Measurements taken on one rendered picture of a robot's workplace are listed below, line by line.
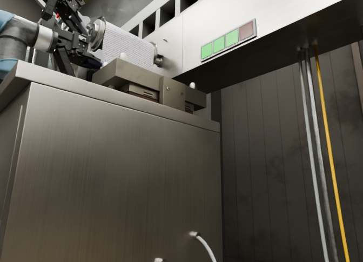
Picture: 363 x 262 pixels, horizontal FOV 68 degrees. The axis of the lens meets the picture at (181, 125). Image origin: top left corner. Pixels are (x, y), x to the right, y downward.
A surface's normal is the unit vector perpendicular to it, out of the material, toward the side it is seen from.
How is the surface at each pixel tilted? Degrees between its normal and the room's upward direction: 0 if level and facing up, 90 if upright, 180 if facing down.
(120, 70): 90
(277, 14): 90
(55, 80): 90
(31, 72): 90
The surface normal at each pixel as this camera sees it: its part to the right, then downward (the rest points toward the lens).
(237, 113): -0.63, -0.22
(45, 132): 0.69, -0.18
